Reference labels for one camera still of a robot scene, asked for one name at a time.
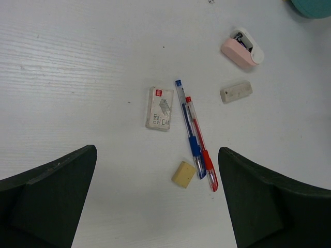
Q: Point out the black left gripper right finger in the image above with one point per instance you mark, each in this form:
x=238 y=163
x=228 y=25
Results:
x=268 y=209

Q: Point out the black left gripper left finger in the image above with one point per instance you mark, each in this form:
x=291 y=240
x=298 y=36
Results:
x=42 y=207

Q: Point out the red gel pen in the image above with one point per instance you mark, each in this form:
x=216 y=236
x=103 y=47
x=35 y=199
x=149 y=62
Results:
x=209 y=167

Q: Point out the blue gel pen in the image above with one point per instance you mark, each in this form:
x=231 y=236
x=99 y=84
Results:
x=195 y=148

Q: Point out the yellow eraser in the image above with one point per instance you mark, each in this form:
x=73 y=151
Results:
x=184 y=174

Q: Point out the grey white eraser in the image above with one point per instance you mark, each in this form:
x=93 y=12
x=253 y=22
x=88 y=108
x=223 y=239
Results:
x=236 y=92

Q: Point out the white staples box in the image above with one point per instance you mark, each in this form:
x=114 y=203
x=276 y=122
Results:
x=159 y=108

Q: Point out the pink white mini stapler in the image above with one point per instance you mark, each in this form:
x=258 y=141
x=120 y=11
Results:
x=242 y=49

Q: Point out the teal round desk organizer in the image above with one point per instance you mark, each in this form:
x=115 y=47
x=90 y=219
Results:
x=311 y=9

